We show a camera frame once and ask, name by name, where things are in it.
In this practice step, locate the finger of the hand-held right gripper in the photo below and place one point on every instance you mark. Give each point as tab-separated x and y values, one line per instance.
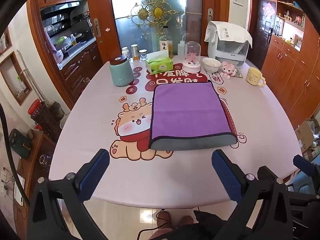
305	167

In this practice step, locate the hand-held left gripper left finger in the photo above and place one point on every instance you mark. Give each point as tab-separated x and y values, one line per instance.
95	170

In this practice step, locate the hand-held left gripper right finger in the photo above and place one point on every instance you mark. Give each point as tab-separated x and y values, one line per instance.
227	177

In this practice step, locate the purple and grey towel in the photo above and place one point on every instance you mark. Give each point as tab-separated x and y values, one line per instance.
190	110

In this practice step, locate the cardboard box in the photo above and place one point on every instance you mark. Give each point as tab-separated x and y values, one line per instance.
306	137

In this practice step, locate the printed cartoon tablecloth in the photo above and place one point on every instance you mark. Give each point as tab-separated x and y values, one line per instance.
105	130

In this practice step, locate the round glass jar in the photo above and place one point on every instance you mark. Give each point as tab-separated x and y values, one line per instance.
46	163

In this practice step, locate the person's dark trousers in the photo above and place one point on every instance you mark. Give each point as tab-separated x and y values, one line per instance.
207	227

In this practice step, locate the brown patterned slipper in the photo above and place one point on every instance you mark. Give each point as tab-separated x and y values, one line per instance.
164	219
186	220

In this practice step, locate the wooden side cabinet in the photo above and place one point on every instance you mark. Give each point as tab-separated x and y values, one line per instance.
37	150

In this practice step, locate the red-lidded large jar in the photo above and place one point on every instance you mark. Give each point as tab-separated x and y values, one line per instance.
42	117

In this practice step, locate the white power strip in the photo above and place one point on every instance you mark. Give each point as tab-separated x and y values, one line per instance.
17	188

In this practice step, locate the teal ceramic canister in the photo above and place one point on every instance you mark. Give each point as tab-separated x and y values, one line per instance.
121	72

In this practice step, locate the yellow mug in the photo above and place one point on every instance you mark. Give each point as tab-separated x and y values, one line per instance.
253	77

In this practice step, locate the small foil packet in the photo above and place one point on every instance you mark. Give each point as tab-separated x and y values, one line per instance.
238	74

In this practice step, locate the pink plush toy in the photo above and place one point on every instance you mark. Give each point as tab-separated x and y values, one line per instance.
228	68

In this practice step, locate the white bowl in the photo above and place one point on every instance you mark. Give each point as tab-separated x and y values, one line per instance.
211	65

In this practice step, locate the white-lidded jar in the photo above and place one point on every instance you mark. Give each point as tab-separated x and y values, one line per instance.
125	53

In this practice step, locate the glass dome ornament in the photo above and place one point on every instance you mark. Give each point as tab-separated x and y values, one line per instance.
191	60

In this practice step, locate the jar with yellow contents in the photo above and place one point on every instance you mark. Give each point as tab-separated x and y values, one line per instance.
134	53

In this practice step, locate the green tissue box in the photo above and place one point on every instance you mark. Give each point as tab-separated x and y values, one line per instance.
160	64

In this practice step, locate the small clear glass jar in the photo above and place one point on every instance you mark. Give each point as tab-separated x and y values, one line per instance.
143	55

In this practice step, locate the white countertop appliance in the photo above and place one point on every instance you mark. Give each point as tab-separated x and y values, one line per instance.
230	52

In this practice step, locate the white squeeze bottle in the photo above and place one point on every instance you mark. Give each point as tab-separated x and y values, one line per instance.
182	48

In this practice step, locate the dark entrance door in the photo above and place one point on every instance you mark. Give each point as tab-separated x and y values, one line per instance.
262	35

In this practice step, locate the glass liquor bottle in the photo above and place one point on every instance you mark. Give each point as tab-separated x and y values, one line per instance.
166	45

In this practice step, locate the white cloth cover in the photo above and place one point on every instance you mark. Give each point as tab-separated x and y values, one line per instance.
231	31

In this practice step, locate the glass door with gold ornament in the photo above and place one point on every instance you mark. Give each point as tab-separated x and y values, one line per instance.
155	12

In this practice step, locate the wooden wall cabinet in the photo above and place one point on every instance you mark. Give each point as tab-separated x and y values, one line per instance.
292	70

